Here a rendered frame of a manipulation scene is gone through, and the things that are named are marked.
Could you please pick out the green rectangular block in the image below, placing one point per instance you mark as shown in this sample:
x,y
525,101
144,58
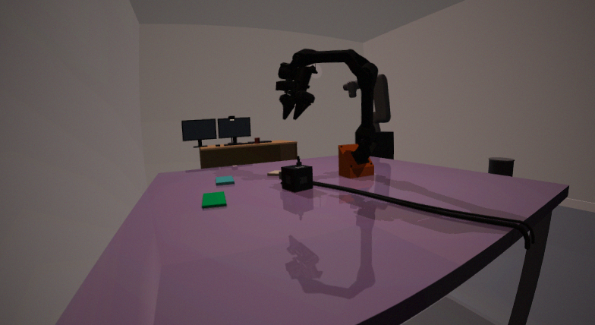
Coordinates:
x,y
216,199

